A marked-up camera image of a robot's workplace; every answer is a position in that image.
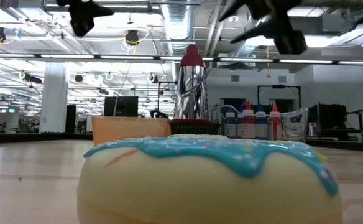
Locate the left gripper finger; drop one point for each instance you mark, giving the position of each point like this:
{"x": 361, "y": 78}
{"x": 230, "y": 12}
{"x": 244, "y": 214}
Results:
{"x": 102, "y": 11}
{"x": 69, "y": 2}

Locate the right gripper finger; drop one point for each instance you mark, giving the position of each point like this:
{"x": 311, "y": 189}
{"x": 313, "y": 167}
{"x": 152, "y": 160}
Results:
{"x": 263, "y": 31}
{"x": 245, "y": 5}

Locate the red food colour bottle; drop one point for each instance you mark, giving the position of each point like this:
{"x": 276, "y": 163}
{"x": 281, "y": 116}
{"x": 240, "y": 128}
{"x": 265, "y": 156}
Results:
{"x": 275, "y": 127}
{"x": 246, "y": 127}

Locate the toy donut blue icing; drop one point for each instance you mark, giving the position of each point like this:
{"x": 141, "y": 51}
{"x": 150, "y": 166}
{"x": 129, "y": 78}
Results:
{"x": 200, "y": 186}

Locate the white column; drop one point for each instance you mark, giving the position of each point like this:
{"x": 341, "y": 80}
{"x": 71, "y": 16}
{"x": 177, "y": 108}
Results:
{"x": 54, "y": 99}

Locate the clear plastic bin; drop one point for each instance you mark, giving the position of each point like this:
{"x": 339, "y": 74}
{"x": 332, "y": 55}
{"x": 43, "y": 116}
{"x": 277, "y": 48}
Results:
{"x": 295, "y": 124}

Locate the red and chrome appliance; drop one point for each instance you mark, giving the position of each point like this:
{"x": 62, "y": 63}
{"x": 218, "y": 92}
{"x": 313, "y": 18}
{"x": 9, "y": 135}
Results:
{"x": 191, "y": 90}

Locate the black background machine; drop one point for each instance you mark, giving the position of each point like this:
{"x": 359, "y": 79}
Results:
{"x": 327, "y": 121}

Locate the black background monitor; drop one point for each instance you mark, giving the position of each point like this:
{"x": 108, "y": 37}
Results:
{"x": 122, "y": 107}

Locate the dark tall cabinet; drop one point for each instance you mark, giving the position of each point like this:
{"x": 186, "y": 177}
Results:
{"x": 71, "y": 118}

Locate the black mesh basket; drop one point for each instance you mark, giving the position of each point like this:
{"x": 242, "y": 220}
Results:
{"x": 194, "y": 128}

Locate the slanted silver ceiling duct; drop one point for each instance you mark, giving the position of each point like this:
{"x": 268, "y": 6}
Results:
{"x": 246, "y": 49}

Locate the black frame rack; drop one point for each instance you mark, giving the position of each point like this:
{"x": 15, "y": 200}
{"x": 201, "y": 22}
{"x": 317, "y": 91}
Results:
{"x": 279, "y": 86}

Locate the round silver ceiling duct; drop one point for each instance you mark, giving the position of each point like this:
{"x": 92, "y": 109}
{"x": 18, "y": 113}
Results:
{"x": 177, "y": 25}

